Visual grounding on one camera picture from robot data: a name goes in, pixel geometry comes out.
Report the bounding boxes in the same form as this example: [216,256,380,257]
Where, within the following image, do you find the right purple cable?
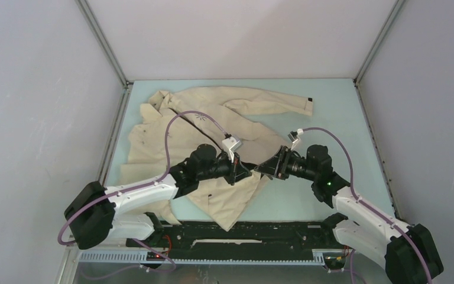
[301,127,433,284]

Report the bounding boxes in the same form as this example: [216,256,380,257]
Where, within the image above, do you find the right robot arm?
[255,145,444,283]

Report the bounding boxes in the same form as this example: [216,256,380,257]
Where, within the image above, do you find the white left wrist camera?
[222,134,242,163]

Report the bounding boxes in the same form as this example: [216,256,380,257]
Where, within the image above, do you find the controller board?
[145,251,167,263]
[324,255,348,270]

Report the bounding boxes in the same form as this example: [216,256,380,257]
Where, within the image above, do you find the right controller board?
[324,255,348,270]

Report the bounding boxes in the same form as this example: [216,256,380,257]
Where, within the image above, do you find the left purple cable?
[57,110,232,281]

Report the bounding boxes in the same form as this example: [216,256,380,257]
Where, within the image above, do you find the left controller board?
[145,251,167,263]

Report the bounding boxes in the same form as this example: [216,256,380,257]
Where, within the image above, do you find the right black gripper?
[254,146,317,182]

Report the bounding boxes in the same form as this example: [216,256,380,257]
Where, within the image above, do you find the purple cable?
[301,127,433,284]
[57,110,232,281]

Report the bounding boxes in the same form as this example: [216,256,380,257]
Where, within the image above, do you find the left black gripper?
[197,149,251,186]

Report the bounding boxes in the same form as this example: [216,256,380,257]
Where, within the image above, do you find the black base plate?
[143,221,345,262]

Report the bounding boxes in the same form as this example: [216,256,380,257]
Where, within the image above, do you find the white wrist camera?
[222,134,242,163]
[288,128,304,150]

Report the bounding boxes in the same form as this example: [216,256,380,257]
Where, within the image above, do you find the beige zip jacket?
[119,86,314,232]

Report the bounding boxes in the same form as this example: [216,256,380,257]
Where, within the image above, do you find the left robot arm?
[64,144,255,250]

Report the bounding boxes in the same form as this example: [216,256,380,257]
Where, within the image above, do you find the aluminium frame rail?
[56,223,424,284]

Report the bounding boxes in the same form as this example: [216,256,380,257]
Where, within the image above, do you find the light blue table mat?
[103,79,394,221]

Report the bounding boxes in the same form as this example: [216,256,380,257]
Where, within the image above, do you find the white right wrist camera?
[288,128,304,150]

